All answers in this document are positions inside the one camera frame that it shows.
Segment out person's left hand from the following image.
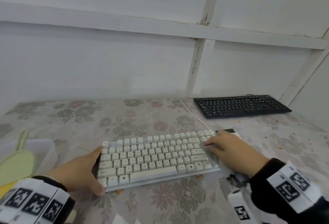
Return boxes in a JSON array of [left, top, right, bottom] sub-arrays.
[[47, 146, 106, 197]]

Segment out person's right hand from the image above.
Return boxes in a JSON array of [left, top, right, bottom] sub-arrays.
[[204, 130, 270, 177]]

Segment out grey fluffy cloth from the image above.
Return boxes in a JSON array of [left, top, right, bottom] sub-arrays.
[[207, 145, 251, 196]]

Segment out clear plastic container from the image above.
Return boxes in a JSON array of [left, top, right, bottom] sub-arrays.
[[0, 139, 56, 181]]

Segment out black keyboard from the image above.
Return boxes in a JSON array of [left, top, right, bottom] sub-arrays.
[[193, 94, 292, 120]]

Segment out green brush yellow bristles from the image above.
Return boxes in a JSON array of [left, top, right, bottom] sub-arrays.
[[0, 130, 35, 199]]

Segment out white keyboard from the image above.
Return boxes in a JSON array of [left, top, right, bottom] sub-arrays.
[[96, 128, 242, 193]]

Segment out person's left forearm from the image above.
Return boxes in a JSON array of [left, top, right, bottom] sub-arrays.
[[32, 175, 75, 224]]

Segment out person's right forearm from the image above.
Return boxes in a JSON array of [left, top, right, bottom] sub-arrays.
[[249, 158, 329, 224]]

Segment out white marker left wristband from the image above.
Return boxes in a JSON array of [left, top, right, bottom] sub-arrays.
[[0, 177, 70, 224]]

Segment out white marker wristband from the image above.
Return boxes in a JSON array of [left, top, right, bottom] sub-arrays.
[[267, 161, 322, 214], [0, 177, 70, 224]]

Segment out floral tablecloth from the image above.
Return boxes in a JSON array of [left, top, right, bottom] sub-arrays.
[[0, 98, 329, 224]]

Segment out white marker right wristband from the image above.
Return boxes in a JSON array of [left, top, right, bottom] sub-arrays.
[[267, 161, 322, 214]]

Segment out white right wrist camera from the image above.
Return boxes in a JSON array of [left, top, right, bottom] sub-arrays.
[[227, 190, 257, 224]]

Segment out white wooden frame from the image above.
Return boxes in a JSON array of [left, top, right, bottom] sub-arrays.
[[0, 0, 329, 106]]

